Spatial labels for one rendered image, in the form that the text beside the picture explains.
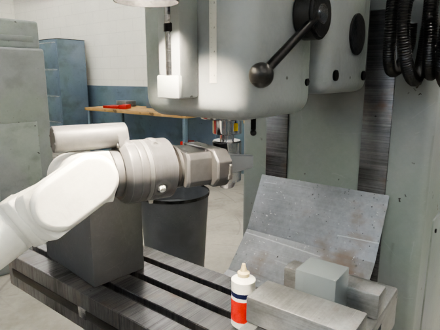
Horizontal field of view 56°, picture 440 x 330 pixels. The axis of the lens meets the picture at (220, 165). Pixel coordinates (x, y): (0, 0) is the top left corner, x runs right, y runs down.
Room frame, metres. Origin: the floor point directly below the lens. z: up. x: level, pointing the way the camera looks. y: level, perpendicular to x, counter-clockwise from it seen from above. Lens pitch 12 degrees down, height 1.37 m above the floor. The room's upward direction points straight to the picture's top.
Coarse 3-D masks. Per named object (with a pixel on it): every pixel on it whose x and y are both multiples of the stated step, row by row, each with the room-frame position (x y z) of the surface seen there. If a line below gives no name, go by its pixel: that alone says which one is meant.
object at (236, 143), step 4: (216, 140) 0.65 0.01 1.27; (220, 140) 0.65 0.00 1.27; (236, 140) 0.65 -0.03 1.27; (240, 140) 0.65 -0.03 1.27; (212, 144) 0.65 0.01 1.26; (216, 144) 0.63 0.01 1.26; (220, 144) 0.63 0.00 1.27; (224, 144) 0.63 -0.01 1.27; (228, 144) 0.63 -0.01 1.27; (232, 144) 0.63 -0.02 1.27; (236, 144) 0.63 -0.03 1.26; (240, 144) 0.64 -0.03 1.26; (224, 148) 0.63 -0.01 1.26; (228, 148) 0.63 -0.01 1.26; (232, 148) 0.63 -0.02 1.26
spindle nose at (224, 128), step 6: (216, 120) 0.63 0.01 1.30; (240, 120) 0.64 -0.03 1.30; (216, 126) 0.63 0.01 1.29; (222, 126) 0.63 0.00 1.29; (228, 126) 0.63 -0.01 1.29; (240, 126) 0.64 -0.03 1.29; (216, 132) 0.63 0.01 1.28; (222, 132) 0.63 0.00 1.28; (228, 132) 0.63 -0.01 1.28; (234, 132) 0.63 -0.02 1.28; (240, 132) 0.64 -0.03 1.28
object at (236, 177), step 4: (236, 148) 0.63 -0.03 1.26; (240, 148) 0.64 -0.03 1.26; (228, 152) 0.63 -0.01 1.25; (232, 152) 0.63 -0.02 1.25; (236, 152) 0.63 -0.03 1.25; (240, 152) 0.64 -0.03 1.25; (236, 172) 0.63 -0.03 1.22; (240, 172) 0.64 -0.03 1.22; (232, 176) 0.63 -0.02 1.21; (236, 176) 0.63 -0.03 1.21; (240, 176) 0.64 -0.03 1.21; (232, 180) 0.63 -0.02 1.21; (236, 180) 0.63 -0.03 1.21
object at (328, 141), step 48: (384, 0) 0.87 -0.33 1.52; (336, 96) 0.93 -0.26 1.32; (384, 96) 0.86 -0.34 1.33; (432, 96) 0.81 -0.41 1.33; (288, 144) 1.00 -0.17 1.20; (336, 144) 0.92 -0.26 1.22; (384, 144) 0.85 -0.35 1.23; (432, 144) 0.81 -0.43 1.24; (384, 192) 0.85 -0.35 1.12; (432, 192) 0.85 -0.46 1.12; (384, 240) 0.85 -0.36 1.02; (432, 240) 0.88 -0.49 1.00; (432, 288) 0.94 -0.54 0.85
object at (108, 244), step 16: (112, 208) 0.77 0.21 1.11; (128, 208) 0.80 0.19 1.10; (80, 224) 0.77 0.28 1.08; (96, 224) 0.75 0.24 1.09; (112, 224) 0.77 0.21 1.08; (128, 224) 0.80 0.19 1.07; (64, 240) 0.82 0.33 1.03; (80, 240) 0.77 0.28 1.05; (96, 240) 0.75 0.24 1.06; (112, 240) 0.77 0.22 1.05; (128, 240) 0.80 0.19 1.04; (64, 256) 0.83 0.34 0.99; (80, 256) 0.77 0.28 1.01; (96, 256) 0.74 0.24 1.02; (112, 256) 0.77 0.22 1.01; (128, 256) 0.80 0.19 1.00; (80, 272) 0.78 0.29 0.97; (96, 272) 0.74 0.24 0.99; (112, 272) 0.77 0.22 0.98; (128, 272) 0.79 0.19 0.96
